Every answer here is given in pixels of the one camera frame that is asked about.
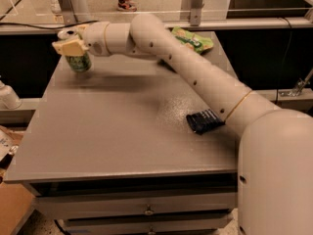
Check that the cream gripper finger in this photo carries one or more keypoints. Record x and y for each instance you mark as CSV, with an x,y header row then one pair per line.
x,y
70,47
79,29

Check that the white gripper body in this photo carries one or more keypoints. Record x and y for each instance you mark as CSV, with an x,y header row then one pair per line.
x,y
95,37

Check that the green soda can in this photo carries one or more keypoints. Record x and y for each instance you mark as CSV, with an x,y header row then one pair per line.
x,y
78,64

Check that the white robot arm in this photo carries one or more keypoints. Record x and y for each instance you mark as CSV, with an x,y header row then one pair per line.
x,y
275,160

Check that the person's feet in sneakers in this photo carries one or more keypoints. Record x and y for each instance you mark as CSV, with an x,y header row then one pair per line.
x,y
126,6

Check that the white pipe fitting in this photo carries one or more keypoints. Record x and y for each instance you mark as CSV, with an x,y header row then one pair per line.
x,y
9,97

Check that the green chip bag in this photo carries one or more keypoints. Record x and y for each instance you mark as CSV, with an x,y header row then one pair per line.
x,y
192,40

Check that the grey drawer cabinet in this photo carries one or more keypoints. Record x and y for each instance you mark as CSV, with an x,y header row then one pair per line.
x,y
106,144

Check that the dark blue snack packet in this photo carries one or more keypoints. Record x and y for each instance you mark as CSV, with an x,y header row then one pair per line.
x,y
204,121

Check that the cardboard box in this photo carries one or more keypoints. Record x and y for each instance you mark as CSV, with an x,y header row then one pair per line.
x,y
15,200

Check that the upper drawer knob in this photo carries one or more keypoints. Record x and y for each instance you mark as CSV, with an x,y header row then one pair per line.
x,y
149,211

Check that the drawer knob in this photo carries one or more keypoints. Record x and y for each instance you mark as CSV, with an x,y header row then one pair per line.
x,y
149,211
151,232

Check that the lower drawer knob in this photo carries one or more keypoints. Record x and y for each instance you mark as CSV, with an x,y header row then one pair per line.
x,y
151,232

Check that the metal post bracket left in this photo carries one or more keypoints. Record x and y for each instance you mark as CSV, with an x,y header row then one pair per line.
x,y
67,12

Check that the metal post bracket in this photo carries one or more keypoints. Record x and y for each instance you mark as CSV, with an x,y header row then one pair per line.
x,y
195,12
67,12

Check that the metal post bracket right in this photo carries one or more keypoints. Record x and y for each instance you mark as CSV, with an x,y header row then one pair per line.
x,y
195,12

